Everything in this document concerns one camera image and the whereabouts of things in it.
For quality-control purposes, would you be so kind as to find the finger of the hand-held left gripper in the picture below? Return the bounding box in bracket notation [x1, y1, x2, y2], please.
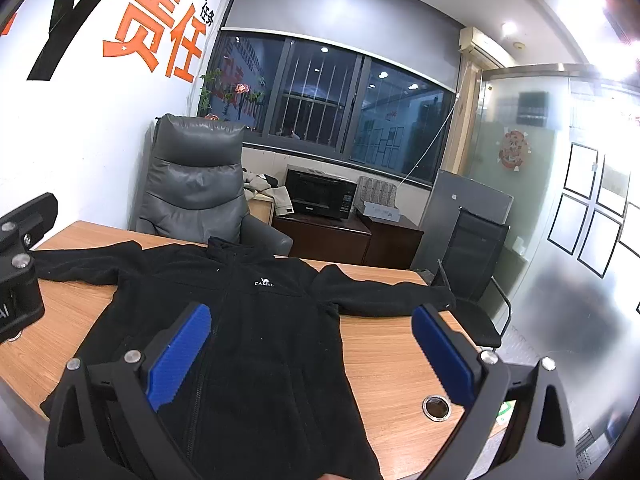
[0, 192, 58, 283]

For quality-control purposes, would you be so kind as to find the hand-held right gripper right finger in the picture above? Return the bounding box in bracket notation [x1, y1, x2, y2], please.
[411, 302, 618, 480]

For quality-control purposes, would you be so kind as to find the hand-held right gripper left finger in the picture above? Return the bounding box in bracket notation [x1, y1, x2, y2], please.
[44, 302, 213, 480]

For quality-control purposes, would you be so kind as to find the black fleece jacket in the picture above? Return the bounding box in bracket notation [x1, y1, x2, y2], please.
[32, 236, 457, 480]

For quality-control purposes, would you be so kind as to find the pile of light clothes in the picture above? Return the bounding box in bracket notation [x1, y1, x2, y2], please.
[242, 167, 292, 226]

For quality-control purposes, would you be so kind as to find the black mesh office chair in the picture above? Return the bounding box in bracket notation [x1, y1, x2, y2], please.
[431, 206, 513, 352]

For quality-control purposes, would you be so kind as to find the dark wooden cabinet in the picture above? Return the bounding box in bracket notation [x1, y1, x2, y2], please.
[357, 210, 425, 271]
[272, 211, 372, 266]

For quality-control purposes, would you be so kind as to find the white flat box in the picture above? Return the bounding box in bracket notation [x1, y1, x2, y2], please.
[362, 201, 402, 224]

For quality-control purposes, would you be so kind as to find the grey metal board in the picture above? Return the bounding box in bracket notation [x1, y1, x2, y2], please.
[410, 169, 514, 271]

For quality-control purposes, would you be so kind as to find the light wooden side cabinet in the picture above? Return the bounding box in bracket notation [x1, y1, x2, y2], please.
[248, 195, 276, 226]

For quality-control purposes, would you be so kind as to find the grey leather office chair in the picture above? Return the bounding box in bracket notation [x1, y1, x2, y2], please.
[136, 113, 293, 257]

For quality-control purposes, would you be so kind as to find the grey patterned pack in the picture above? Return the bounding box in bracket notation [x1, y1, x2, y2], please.
[357, 176, 399, 207]

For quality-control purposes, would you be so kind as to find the black microwave oven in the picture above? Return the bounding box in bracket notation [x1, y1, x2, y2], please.
[285, 167, 358, 222]

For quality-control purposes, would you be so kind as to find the red paper decoration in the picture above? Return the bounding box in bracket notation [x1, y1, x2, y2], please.
[496, 129, 532, 173]

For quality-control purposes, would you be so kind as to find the green climbing plant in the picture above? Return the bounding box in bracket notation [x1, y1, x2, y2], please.
[196, 67, 224, 117]

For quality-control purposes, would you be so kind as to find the dark sign on glass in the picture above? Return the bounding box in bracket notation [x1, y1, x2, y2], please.
[517, 91, 549, 128]

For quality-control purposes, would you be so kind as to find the dark framed window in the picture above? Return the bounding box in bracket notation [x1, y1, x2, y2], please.
[202, 30, 458, 186]

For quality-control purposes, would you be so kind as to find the beige air conditioner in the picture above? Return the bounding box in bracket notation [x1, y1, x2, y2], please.
[459, 26, 516, 68]

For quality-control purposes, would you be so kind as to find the grey roller blind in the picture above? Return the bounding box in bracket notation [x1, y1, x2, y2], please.
[220, 0, 463, 93]

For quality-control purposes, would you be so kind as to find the desk cable grommet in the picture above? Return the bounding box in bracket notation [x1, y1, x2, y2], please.
[422, 395, 452, 421]

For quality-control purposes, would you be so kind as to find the black outlined picture frame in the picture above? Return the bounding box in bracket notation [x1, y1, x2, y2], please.
[595, 152, 632, 219]
[563, 142, 600, 199]
[547, 192, 591, 257]
[577, 208, 624, 279]

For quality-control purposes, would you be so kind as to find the white hanging cord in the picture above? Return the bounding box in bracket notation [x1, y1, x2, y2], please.
[400, 92, 459, 186]

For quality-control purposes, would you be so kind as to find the orange and black wall lettering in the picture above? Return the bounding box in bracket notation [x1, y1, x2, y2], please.
[0, 0, 232, 83]

